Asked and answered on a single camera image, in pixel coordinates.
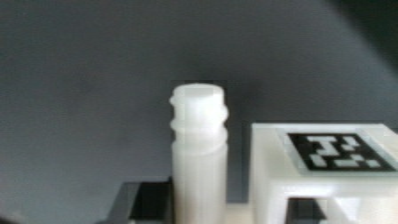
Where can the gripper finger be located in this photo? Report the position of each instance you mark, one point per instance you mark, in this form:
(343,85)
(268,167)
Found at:
(142,205)

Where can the white chair seat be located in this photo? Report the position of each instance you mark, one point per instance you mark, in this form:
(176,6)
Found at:
(323,168)

